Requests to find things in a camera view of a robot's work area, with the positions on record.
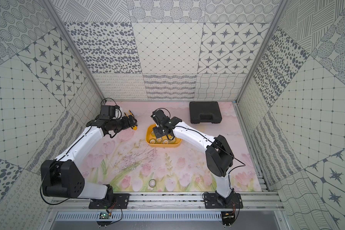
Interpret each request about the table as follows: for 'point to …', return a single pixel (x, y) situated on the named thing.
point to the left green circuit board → (104, 215)
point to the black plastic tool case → (204, 111)
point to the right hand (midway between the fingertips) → (161, 131)
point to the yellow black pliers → (130, 113)
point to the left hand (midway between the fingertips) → (129, 120)
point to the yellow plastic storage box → (148, 136)
